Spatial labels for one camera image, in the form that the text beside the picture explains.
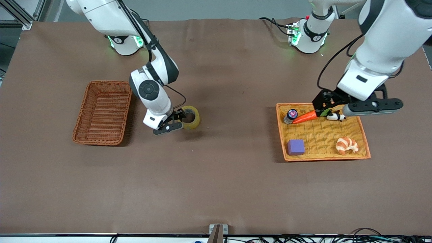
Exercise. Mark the metal table edge bracket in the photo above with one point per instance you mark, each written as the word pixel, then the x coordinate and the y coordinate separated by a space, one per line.
pixel 217 233

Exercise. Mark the small jar purple lid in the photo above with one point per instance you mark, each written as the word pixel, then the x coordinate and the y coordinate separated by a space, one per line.
pixel 290 116

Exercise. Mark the black white panda toy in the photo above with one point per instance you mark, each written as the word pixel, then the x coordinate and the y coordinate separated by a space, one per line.
pixel 334 116

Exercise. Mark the orange toy carrot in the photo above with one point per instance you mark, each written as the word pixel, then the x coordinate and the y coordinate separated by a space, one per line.
pixel 305 117

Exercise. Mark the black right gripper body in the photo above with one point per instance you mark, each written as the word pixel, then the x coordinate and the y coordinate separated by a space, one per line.
pixel 178 115

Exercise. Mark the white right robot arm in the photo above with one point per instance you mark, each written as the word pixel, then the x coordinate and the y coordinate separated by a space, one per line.
pixel 155 98

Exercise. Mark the yellow woven tray orange rim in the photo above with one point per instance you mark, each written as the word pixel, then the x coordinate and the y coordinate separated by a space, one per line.
pixel 320 135

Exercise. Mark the brown deep woven basket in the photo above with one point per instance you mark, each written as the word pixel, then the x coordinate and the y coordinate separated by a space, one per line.
pixel 101 114

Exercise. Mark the aluminium frame profile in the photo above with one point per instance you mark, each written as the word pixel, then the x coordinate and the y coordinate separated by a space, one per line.
pixel 20 15

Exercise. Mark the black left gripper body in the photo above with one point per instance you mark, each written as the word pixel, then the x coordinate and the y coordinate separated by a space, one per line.
pixel 326 99

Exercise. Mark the toy croissant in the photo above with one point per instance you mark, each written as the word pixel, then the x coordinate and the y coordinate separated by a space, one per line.
pixel 346 145

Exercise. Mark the brown table cloth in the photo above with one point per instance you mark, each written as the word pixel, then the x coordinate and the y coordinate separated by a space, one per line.
pixel 236 189

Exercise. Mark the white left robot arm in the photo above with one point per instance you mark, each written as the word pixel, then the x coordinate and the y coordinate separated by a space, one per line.
pixel 381 44

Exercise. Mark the yellow packing tape roll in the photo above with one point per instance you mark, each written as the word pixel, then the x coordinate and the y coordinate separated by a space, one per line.
pixel 194 123

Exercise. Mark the purple foam cube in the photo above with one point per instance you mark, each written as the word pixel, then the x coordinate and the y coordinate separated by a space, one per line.
pixel 296 147

